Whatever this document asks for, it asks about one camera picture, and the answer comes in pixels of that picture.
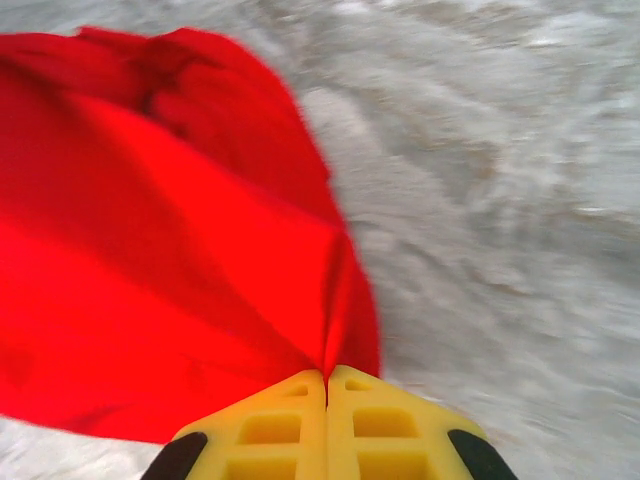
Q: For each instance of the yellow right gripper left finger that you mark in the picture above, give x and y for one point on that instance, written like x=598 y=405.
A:
x=280 y=450

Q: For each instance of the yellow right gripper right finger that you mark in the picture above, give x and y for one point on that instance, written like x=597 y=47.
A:
x=390 y=450

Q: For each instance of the red t-shirt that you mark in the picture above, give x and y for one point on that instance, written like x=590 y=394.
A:
x=165 y=260

